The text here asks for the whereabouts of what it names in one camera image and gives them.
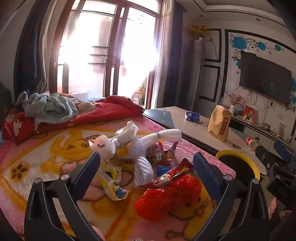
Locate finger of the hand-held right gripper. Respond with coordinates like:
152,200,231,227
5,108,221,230
273,141,292,163
254,145,275,174

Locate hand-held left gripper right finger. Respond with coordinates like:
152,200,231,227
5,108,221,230
192,152,270,241

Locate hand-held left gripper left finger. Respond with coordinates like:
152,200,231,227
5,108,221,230
24,151,103,241

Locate yellow rimmed waste bin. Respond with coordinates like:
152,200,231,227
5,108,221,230
216,150,261,183

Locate yellow white wrapper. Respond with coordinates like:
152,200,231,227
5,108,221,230
96,165,129,201

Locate knotted white plastic bag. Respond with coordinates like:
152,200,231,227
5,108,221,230
88,121,139,161

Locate red snack wrapper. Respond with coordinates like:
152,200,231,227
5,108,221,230
153,158,195,186

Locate purple snack wrapper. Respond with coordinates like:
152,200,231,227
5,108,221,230
163,142,179,163

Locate small blue wrapper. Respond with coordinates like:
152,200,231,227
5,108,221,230
156,165,172,178

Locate red plastic bag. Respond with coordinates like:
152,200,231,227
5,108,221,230
134,175,203,222

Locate colourful striped snack wrapper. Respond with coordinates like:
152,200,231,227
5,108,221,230
146,141,166,166

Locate short white foam fruit net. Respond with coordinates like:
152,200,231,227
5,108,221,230
134,156,155,187

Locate person's right hand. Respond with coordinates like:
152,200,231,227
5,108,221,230
268,198,296,232

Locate red paper cup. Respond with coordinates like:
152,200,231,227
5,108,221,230
246,137,259,149

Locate white television cabinet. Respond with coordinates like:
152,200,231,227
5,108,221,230
228,113,296,154

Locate pink cartoon printed blanket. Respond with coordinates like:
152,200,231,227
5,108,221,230
0,115,236,241

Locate brown paper bag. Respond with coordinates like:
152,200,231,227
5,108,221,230
207,105,232,142

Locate round black rimmed mirror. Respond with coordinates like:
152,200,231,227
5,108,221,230
235,103,246,117

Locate white vase with red flowers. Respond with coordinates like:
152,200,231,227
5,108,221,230
228,93,244,114

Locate blue tissue packet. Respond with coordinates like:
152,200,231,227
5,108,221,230
185,111,201,121

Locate marble top coffee table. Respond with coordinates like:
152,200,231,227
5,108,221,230
142,107,267,176

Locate red printed quilt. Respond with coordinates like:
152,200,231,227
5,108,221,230
5,95,144,145

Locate light blue crumpled cloth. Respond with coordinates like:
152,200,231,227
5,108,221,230
15,91,79,127

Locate balcony potted plant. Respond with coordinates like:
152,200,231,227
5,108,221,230
133,82,148,106

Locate grey standing air conditioner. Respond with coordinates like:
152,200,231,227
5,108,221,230
190,39,205,112

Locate dark grey curtain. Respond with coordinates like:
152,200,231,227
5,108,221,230
14,0,61,96
154,0,186,110

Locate yellow artificial flowers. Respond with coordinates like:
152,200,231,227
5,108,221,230
185,23,211,39

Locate red picture frame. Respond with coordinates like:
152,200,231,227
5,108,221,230
242,105,259,124

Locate wall mounted television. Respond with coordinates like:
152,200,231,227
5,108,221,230
239,51,292,107

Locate brown balcony door frame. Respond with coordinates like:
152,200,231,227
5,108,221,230
50,0,163,110

